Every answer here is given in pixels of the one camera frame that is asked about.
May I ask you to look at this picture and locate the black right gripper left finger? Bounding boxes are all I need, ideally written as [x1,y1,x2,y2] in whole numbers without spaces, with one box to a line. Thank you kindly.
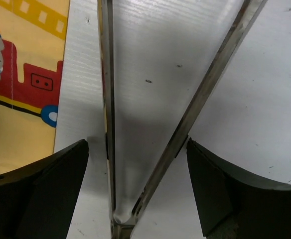
[0,139,89,239]

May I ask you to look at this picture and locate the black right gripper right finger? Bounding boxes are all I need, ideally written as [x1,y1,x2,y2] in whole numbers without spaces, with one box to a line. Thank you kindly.
[186,140,291,239]

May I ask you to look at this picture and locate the yellow vehicle print placemat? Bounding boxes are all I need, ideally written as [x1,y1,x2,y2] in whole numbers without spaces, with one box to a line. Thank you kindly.
[0,0,70,174]

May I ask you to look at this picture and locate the metal tongs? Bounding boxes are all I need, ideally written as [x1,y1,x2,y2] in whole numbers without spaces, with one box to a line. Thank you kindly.
[97,0,266,239]

